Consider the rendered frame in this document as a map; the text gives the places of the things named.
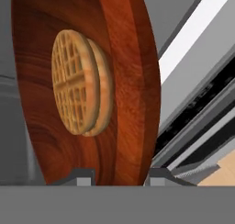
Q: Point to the round golden waffle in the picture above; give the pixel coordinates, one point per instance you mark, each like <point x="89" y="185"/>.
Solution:
<point x="75" y="82"/>

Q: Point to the brown wooden bowl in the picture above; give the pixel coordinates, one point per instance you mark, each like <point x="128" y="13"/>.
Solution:
<point x="128" y="90"/>

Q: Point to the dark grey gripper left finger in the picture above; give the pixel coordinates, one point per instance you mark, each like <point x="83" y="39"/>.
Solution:
<point x="82" y="175"/>

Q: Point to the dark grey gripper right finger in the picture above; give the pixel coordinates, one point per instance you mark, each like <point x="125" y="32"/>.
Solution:
<point x="159" y="175"/>

